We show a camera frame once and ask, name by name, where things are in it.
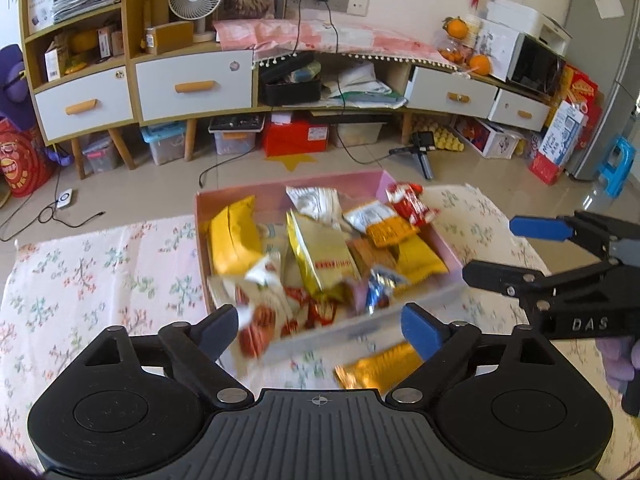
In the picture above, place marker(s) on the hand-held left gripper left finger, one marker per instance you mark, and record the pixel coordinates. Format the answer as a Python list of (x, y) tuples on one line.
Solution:
[(220, 330)]

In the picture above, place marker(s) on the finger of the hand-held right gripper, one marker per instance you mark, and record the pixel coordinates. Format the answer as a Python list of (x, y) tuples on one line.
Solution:
[(500, 280), (542, 227)]

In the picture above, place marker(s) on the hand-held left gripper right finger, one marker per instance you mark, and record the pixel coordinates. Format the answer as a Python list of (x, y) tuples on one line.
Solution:
[(422, 330)]

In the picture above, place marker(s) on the white green snack packet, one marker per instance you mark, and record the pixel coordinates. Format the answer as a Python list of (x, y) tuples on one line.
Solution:
[(315, 205), (260, 310)]

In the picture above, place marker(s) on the gold foil snack packet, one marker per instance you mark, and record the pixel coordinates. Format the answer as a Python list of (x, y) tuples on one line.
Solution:
[(380, 370)]

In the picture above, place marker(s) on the yellow snack packet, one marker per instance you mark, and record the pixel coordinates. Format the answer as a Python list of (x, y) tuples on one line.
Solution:
[(235, 240), (422, 260)]

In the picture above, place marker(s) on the red white candy packet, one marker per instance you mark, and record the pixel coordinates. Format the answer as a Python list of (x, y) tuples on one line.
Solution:
[(410, 202), (310, 310)]

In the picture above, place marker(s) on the clear orange snack packet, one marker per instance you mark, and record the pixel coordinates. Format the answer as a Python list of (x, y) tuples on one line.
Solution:
[(380, 225)]

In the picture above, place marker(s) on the yellow chip bag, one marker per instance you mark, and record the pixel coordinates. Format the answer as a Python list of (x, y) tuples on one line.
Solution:
[(320, 260)]

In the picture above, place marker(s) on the pink cardboard box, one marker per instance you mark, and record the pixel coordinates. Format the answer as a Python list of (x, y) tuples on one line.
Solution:
[(350, 185)]

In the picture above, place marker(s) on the person's right hand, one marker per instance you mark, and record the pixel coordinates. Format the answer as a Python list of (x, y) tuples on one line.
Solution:
[(617, 360)]

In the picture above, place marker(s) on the blue white carton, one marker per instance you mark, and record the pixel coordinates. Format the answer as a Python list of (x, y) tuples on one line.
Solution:
[(557, 145)]

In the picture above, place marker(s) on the blue plastic stool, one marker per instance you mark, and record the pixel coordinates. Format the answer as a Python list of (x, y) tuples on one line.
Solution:
[(617, 165)]

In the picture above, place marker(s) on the white box red print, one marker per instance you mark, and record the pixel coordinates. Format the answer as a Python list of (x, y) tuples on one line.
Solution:
[(487, 137)]

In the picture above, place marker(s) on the yellow egg tray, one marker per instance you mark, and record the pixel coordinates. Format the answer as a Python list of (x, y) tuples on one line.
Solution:
[(440, 140)]

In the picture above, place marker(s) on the red gift box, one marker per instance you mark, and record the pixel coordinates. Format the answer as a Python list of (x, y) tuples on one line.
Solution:
[(577, 95)]

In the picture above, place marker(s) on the black white microwave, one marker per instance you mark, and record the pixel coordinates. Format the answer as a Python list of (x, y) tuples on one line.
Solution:
[(535, 65)]

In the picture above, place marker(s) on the orange fruit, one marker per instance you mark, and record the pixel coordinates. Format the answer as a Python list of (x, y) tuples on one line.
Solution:
[(479, 64), (456, 27)]

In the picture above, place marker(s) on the grey refrigerator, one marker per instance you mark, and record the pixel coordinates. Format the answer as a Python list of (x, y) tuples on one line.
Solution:
[(610, 60)]

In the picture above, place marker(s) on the yellow star mat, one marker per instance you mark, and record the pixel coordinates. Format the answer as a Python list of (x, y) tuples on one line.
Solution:
[(292, 161)]

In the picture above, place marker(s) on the white printed paper bag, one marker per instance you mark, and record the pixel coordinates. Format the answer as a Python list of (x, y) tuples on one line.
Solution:
[(495, 50)]

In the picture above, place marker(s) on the clear bin blue lid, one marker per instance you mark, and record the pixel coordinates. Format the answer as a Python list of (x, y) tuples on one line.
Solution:
[(162, 145)]

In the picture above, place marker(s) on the clear bin dark contents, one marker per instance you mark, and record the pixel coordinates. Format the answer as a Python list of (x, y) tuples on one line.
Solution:
[(235, 135)]

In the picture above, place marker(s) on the bag of small oranges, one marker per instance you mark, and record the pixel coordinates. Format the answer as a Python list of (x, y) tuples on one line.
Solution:
[(450, 52)]

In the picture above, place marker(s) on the white floor device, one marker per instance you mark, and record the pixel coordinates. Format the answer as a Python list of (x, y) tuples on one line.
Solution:
[(65, 198)]

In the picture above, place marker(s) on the clear storage bin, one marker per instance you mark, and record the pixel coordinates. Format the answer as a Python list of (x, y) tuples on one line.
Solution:
[(102, 155), (357, 132)]

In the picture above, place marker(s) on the red storage box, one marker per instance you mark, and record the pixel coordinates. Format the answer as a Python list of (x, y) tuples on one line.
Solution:
[(295, 137)]

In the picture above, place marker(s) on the white appliance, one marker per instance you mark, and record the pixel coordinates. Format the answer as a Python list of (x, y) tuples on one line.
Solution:
[(530, 20)]

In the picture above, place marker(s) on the pile of papers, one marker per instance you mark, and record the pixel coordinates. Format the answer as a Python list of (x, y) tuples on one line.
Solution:
[(360, 85)]

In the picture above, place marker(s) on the black case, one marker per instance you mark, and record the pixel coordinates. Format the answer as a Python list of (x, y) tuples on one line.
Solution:
[(290, 92)]

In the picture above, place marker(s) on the red gift bag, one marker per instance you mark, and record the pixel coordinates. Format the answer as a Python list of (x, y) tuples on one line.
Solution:
[(20, 160)]

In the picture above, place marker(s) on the pink floral cloth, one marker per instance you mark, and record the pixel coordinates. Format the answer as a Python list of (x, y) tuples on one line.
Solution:
[(350, 40)]

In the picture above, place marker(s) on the small brown box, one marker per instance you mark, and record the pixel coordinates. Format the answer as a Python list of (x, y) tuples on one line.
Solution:
[(110, 42)]

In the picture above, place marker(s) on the small white box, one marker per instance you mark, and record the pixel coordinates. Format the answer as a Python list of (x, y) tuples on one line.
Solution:
[(52, 62)]

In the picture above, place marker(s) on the yellow toy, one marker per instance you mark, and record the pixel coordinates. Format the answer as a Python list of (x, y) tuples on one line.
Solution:
[(82, 45)]

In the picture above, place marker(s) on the purple plush toy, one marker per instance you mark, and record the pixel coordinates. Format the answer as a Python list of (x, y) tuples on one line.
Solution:
[(15, 85)]

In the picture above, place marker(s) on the wooden cabinet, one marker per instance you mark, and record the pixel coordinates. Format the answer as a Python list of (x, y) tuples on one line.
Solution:
[(126, 20)]

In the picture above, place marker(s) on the white printed box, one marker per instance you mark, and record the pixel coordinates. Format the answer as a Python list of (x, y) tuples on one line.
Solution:
[(40, 10)]

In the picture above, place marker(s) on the black camera tripod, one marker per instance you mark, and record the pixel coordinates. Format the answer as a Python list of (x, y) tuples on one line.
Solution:
[(422, 147)]

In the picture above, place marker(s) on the wall power outlets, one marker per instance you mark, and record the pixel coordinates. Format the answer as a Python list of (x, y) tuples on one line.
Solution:
[(330, 1)]

